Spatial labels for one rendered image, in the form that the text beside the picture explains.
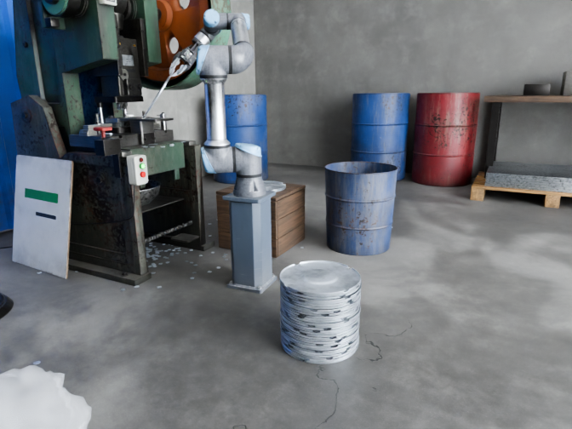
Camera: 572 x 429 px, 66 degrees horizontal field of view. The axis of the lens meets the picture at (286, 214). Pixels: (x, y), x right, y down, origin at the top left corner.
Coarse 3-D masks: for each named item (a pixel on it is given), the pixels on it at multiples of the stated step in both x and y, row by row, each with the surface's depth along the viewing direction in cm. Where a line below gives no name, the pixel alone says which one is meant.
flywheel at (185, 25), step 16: (160, 0) 245; (176, 0) 244; (192, 0) 239; (208, 0) 231; (176, 16) 246; (192, 16) 241; (160, 32) 254; (176, 32) 248; (192, 32) 244; (160, 64) 259; (192, 64) 245; (160, 80) 258; (176, 80) 259
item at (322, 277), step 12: (300, 264) 170; (312, 264) 170; (324, 264) 170; (336, 264) 169; (288, 276) 159; (300, 276) 159; (312, 276) 157; (324, 276) 157; (336, 276) 157; (348, 276) 158; (360, 276) 157; (300, 288) 149; (312, 288) 149; (324, 288) 149; (336, 288) 149; (348, 288) 149
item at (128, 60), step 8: (120, 40) 217; (128, 40) 221; (120, 48) 218; (128, 48) 222; (136, 48) 227; (128, 56) 222; (136, 56) 227; (128, 64) 223; (136, 64) 228; (128, 72) 224; (136, 72) 229; (104, 80) 223; (112, 80) 221; (120, 80) 220; (128, 80) 220; (136, 80) 225; (104, 88) 225; (112, 88) 222; (120, 88) 220; (128, 88) 221; (136, 88) 226
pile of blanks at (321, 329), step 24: (288, 288) 150; (360, 288) 153; (288, 312) 154; (312, 312) 146; (336, 312) 148; (288, 336) 155; (312, 336) 149; (336, 336) 149; (312, 360) 151; (336, 360) 152
